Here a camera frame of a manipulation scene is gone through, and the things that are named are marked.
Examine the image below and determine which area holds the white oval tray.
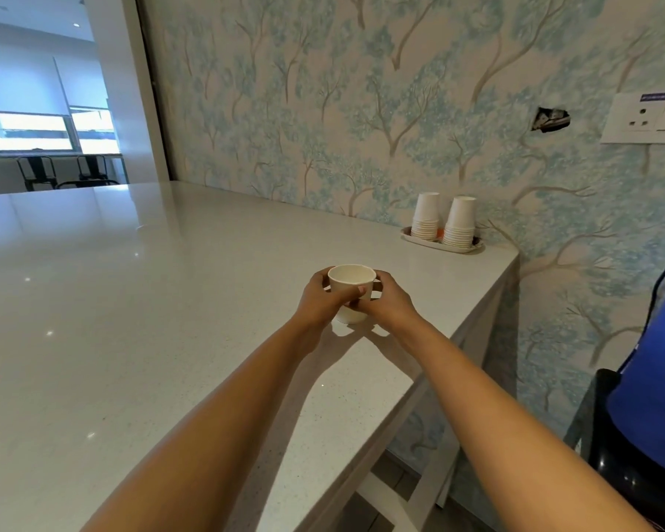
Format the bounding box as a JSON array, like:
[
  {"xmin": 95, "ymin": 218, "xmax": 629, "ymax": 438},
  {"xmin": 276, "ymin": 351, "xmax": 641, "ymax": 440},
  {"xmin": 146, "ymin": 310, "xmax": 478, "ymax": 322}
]
[{"xmin": 400, "ymin": 226, "xmax": 485, "ymax": 255}]

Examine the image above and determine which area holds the black metal chair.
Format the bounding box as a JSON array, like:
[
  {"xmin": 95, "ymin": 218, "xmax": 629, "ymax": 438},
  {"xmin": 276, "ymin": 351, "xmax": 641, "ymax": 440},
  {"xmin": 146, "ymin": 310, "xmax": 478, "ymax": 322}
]
[{"xmin": 57, "ymin": 154, "xmax": 120, "ymax": 189}]

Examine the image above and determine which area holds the person's right hand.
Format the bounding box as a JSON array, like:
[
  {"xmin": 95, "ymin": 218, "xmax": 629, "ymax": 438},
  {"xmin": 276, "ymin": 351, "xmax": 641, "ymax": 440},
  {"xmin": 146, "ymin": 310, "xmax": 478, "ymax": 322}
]
[{"xmin": 356, "ymin": 269, "xmax": 423, "ymax": 337}]

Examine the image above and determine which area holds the single white paper cup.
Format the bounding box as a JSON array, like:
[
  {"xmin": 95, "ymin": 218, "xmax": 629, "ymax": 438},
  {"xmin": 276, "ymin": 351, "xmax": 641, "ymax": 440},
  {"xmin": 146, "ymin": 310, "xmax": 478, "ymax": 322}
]
[{"xmin": 327, "ymin": 264, "xmax": 378, "ymax": 326}]

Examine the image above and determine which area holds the blue cloth cover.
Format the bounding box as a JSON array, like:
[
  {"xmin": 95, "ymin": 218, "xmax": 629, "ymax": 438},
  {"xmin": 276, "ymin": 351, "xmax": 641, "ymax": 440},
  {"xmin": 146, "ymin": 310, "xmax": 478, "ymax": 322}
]
[{"xmin": 606, "ymin": 231, "xmax": 665, "ymax": 484}]

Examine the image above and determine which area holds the person's right forearm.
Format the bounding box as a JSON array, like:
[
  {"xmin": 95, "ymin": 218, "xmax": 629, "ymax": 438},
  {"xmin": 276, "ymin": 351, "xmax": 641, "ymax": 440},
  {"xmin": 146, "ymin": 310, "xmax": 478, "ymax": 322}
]
[{"xmin": 391, "ymin": 316, "xmax": 659, "ymax": 532}]

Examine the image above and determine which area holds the black glossy chair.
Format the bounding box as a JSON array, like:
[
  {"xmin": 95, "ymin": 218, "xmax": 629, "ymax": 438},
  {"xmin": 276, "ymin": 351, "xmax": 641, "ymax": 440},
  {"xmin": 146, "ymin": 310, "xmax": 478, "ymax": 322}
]
[{"xmin": 564, "ymin": 369, "xmax": 665, "ymax": 532}]

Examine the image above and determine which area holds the person's left hand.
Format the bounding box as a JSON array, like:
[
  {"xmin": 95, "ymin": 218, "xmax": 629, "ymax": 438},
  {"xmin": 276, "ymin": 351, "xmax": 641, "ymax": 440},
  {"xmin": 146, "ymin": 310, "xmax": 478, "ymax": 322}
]
[{"xmin": 294, "ymin": 266, "xmax": 368, "ymax": 342}]

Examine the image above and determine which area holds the white wall socket with switch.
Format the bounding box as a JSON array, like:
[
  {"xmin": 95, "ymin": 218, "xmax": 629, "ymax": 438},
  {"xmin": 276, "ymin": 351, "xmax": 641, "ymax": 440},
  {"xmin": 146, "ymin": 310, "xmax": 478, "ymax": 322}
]
[{"xmin": 600, "ymin": 90, "xmax": 665, "ymax": 146}]

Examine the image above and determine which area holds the white roller blind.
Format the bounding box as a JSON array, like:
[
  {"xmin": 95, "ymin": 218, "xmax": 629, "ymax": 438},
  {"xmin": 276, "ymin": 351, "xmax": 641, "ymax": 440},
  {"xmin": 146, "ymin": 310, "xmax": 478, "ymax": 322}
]
[{"xmin": 0, "ymin": 19, "xmax": 110, "ymax": 117}]

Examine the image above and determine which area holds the stack of white paper cups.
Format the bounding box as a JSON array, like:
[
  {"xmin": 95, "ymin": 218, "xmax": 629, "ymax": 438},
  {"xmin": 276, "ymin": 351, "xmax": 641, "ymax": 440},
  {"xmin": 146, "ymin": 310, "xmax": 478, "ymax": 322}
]
[
  {"xmin": 441, "ymin": 196, "xmax": 477, "ymax": 250},
  {"xmin": 410, "ymin": 192, "xmax": 441, "ymax": 241}
]

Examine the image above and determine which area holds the person's left forearm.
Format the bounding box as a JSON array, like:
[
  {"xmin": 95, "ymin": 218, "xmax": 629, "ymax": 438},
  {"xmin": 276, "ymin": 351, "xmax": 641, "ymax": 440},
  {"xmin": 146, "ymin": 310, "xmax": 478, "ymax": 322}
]
[{"xmin": 80, "ymin": 318, "xmax": 333, "ymax": 532}]

